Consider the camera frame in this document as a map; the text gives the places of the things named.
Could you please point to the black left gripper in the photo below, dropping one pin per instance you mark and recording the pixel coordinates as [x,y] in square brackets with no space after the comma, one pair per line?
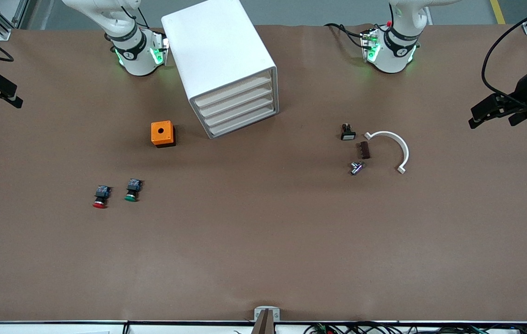
[524,89]

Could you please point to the white plastic drawer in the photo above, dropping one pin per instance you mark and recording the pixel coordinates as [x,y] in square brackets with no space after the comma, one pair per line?
[239,110]
[242,119]
[233,92]
[235,101]

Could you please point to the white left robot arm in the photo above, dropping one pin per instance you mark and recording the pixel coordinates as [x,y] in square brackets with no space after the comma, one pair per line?
[391,62]

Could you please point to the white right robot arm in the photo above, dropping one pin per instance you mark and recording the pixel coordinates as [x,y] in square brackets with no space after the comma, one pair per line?
[138,65]

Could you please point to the red push button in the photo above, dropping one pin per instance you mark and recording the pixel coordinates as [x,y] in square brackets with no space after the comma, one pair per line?
[101,197]

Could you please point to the green push button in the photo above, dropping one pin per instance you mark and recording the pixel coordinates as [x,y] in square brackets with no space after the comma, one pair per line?
[132,190]

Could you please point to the white drawer cabinet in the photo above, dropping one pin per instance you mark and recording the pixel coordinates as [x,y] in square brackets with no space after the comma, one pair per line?
[212,41]

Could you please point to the brown terminal block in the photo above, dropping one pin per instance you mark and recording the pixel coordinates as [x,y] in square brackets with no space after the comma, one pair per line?
[365,150]

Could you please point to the brown table cover sheet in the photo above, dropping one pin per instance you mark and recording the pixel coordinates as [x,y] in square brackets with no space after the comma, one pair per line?
[263,241]

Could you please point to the white curved plastic bracket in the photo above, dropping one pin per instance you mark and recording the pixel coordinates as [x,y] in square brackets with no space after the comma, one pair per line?
[405,150]

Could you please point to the silver metal switch part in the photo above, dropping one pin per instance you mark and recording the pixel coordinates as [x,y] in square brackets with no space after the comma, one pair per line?
[357,168]

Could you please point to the small black switch module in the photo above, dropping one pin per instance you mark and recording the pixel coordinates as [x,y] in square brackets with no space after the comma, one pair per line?
[348,134]

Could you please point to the orange button enclosure box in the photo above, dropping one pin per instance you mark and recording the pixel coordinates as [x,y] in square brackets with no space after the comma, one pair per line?
[161,132]

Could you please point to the grey metal mount bracket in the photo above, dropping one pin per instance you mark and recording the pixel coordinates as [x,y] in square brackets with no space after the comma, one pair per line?
[275,313]

